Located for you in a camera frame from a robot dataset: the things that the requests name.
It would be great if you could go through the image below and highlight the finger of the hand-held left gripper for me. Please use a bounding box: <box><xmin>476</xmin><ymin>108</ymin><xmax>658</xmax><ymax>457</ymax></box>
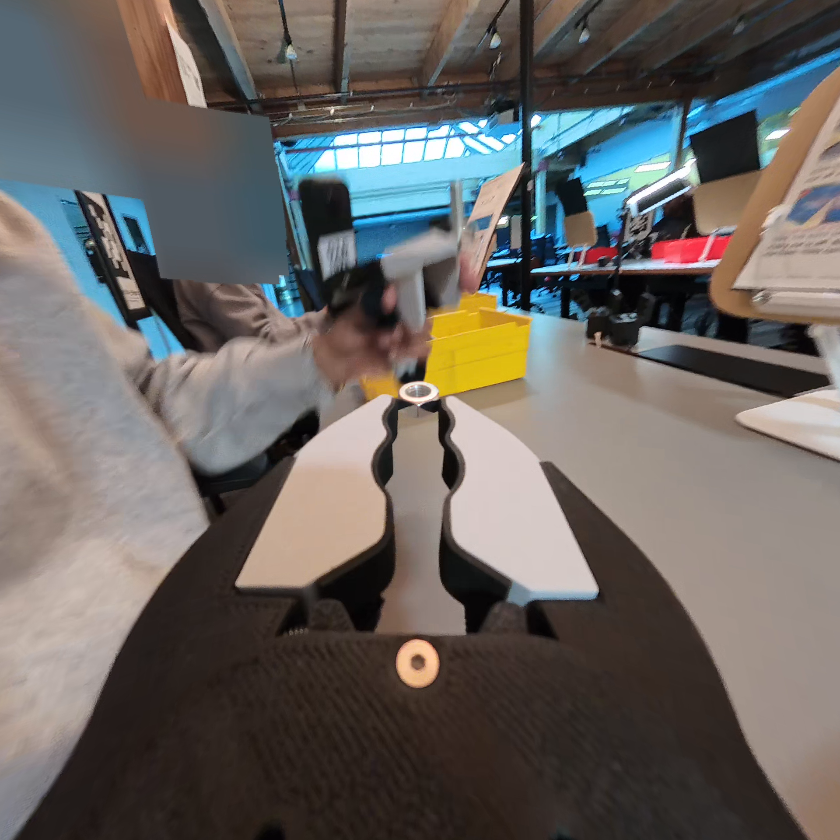
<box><xmin>379</xmin><ymin>230</ymin><xmax>464</xmax><ymax>311</ymax></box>

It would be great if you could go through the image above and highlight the person's left hand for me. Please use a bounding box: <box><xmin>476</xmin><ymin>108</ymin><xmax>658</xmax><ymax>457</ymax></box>
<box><xmin>314</xmin><ymin>289</ymin><xmax>435</xmax><ymax>389</ymax></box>

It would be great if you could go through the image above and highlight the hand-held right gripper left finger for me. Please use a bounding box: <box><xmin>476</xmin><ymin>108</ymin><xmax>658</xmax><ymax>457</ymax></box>
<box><xmin>234</xmin><ymin>394</ymin><xmax>399</xmax><ymax>597</ymax></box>

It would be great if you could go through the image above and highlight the black office chair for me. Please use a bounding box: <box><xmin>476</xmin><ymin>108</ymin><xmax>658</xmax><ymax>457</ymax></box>
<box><xmin>125</xmin><ymin>249</ymin><xmax>201</xmax><ymax>352</ymax></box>

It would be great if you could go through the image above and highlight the white stand base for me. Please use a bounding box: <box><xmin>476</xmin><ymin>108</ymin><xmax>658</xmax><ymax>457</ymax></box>
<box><xmin>735</xmin><ymin>325</ymin><xmax>840</xmax><ymax>460</ymax></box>

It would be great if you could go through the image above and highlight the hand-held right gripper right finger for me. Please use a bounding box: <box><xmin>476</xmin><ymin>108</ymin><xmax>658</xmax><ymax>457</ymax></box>
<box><xmin>438</xmin><ymin>394</ymin><xmax>601</xmax><ymax>607</ymax></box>

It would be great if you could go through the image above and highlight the grey desk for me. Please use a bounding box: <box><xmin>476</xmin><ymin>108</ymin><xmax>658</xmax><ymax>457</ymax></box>
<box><xmin>322</xmin><ymin>308</ymin><xmax>840</xmax><ymax>840</ymax></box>

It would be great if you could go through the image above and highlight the instruction sheet on stand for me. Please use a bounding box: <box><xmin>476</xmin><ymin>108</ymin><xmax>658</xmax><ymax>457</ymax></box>
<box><xmin>709</xmin><ymin>66</ymin><xmax>840</xmax><ymax>326</ymax></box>

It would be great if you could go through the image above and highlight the wooden-edged table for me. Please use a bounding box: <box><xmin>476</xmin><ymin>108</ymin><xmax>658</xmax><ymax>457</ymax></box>
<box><xmin>530</xmin><ymin>258</ymin><xmax>723</xmax><ymax>316</ymax></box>

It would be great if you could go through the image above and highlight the white light bar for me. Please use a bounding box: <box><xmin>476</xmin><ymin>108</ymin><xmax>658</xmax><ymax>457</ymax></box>
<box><xmin>622</xmin><ymin>167</ymin><xmax>695</xmax><ymax>214</ymax></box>

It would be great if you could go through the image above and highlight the black desk strip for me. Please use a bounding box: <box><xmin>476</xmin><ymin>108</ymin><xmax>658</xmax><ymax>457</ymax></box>
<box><xmin>638</xmin><ymin>344</ymin><xmax>833</xmax><ymax>399</ymax></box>

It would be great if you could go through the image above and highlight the silver hex nut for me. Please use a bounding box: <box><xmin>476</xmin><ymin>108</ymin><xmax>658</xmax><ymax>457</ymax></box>
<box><xmin>398</xmin><ymin>381</ymin><xmax>442</xmax><ymax>418</ymax></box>

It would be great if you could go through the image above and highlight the black pole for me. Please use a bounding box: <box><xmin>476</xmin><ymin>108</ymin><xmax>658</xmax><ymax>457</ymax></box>
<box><xmin>518</xmin><ymin>0</ymin><xmax>535</xmax><ymax>311</ymax></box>

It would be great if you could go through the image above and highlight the wooden pillar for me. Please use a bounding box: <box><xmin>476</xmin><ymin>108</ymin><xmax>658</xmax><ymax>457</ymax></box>
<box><xmin>118</xmin><ymin>0</ymin><xmax>207</xmax><ymax>109</ymax></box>

